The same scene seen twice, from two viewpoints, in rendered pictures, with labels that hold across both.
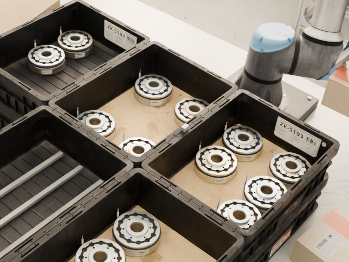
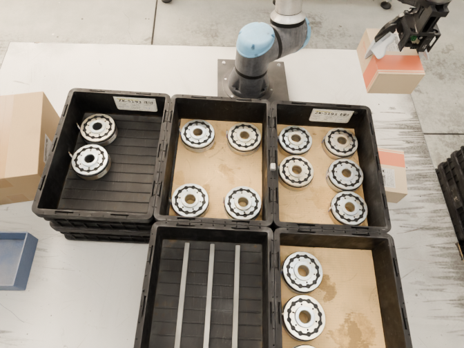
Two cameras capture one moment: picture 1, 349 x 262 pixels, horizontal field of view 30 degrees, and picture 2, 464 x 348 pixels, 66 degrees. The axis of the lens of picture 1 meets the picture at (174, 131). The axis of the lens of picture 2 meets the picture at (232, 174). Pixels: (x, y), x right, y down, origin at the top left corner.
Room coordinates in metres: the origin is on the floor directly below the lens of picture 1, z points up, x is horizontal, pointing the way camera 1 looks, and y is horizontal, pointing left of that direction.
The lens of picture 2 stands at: (0.85, 0.35, 1.77)
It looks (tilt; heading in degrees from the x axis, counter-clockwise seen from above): 62 degrees down; 322
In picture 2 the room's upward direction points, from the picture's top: 6 degrees clockwise
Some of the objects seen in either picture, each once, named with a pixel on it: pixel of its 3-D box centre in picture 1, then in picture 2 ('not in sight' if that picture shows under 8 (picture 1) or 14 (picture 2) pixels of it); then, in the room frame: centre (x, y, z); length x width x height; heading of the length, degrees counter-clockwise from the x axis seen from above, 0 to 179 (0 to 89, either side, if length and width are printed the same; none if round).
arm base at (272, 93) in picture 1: (260, 82); (249, 74); (1.56, -0.24, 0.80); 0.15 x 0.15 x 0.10
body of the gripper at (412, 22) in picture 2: not in sight; (421, 20); (1.18, -0.40, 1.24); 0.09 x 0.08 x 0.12; 148
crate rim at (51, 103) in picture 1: (146, 98); (217, 156); (1.27, 0.08, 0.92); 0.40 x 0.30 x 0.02; 145
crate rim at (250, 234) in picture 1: (243, 157); (325, 162); (1.10, -0.17, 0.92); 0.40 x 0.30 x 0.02; 145
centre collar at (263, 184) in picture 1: (266, 190); (346, 173); (1.05, -0.23, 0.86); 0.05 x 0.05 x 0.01
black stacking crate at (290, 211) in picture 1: (240, 172); (320, 170); (1.10, -0.17, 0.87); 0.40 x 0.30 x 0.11; 145
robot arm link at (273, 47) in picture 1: (272, 49); (255, 47); (1.56, -0.25, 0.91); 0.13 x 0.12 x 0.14; 90
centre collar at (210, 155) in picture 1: (216, 159); (296, 170); (1.14, -0.11, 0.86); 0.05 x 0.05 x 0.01
